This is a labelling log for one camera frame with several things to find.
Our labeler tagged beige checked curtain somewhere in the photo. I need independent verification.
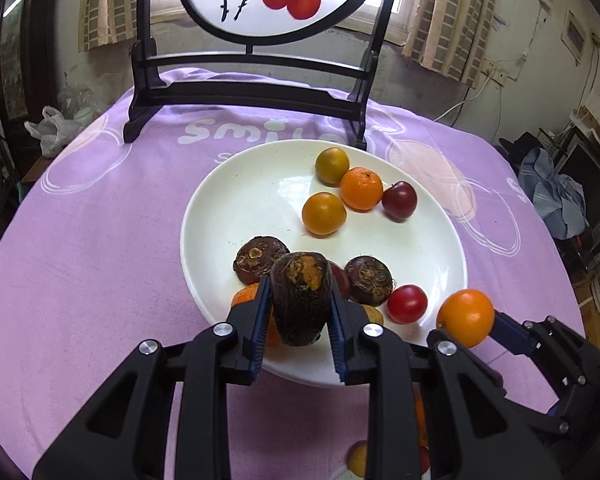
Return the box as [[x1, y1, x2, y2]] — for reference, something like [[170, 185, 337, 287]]
[[82, 0, 153, 53], [402, 0, 501, 86]]

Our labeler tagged white cable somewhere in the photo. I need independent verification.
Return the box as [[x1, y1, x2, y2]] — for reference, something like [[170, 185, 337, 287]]
[[432, 72, 503, 123]]

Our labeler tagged blue clothing pile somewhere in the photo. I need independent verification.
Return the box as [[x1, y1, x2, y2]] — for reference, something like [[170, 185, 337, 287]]
[[520, 147, 588, 241]]

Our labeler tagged greenish orange small citrus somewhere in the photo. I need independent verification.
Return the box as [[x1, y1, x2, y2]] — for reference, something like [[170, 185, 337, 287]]
[[315, 147, 351, 185]]

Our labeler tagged black bag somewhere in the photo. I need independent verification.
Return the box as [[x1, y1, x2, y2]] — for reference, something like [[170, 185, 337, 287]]
[[497, 132, 546, 176]]

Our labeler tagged purple printed tablecloth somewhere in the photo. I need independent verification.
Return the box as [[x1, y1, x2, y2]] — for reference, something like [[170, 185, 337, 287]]
[[0, 65, 588, 480]]

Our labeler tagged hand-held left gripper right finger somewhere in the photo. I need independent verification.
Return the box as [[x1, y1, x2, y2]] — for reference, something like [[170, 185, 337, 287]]
[[325, 280, 563, 480]]

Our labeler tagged dark wooden cabinet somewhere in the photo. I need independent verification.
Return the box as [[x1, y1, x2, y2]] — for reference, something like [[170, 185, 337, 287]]
[[0, 0, 63, 121]]

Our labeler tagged black framed painted table screen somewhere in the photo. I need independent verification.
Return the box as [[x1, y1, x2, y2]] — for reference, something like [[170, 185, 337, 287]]
[[122, 0, 402, 151]]

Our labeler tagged white oval plate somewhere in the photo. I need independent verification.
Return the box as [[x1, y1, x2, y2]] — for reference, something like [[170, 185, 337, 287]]
[[180, 139, 468, 388]]

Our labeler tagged small dark water chestnut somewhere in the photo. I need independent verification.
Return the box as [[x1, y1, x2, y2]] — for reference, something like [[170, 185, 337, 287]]
[[344, 256, 395, 307]]

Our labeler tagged large dark water chestnut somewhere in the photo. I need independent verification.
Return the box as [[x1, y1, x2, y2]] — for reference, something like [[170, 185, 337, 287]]
[[271, 251, 331, 347]]

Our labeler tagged small smooth orange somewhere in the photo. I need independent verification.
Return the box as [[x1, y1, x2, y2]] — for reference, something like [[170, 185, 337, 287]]
[[301, 192, 347, 237], [436, 288, 496, 349]]

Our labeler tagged small orange mandarin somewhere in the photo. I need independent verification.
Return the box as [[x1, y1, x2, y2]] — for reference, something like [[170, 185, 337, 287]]
[[340, 167, 384, 212]]

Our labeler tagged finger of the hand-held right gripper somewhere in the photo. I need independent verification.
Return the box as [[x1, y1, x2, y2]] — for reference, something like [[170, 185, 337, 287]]
[[491, 311, 600, 402]]

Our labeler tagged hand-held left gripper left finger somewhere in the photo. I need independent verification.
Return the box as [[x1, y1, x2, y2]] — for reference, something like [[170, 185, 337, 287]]
[[32, 275, 274, 480]]

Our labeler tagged white plastic bag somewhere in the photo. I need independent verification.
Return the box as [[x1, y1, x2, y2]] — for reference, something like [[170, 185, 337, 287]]
[[24, 106, 83, 158]]

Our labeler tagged yellow-brown longan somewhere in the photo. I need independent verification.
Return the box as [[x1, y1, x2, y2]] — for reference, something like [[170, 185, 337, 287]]
[[347, 441, 369, 478], [360, 304, 385, 329]]

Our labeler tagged brown water chestnut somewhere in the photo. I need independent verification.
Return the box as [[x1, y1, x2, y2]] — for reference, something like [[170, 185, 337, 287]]
[[234, 236, 291, 285]]

